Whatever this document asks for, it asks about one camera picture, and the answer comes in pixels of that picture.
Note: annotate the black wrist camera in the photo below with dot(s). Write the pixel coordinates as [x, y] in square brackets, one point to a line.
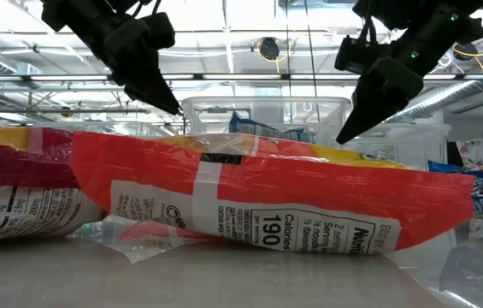
[157, 30]
[354, 55]

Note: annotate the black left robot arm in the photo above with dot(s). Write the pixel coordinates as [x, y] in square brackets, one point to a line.
[74, 13]

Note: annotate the long ceiling light bar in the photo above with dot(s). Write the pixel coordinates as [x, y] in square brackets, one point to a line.
[241, 77]

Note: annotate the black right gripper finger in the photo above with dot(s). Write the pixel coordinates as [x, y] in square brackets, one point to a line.
[369, 111]

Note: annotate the roast beef ramen noodle pack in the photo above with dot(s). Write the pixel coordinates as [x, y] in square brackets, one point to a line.
[10, 171]

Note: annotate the red ramen noodle pack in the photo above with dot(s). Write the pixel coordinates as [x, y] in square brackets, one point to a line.
[147, 235]

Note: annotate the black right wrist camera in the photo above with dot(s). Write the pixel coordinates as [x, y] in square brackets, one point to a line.
[354, 55]

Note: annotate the orange chicken ramen noodle pack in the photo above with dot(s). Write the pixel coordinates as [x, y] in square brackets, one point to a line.
[309, 188]

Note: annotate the dark horizontal ceiling pipe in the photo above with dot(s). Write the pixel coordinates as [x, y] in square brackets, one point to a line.
[53, 110]

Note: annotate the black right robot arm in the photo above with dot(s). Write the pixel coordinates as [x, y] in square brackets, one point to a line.
[395, 8]

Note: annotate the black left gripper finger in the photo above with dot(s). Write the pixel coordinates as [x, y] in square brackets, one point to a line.
[151, 94]

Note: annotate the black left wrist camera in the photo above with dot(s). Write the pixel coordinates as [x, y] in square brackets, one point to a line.
[157, 30]

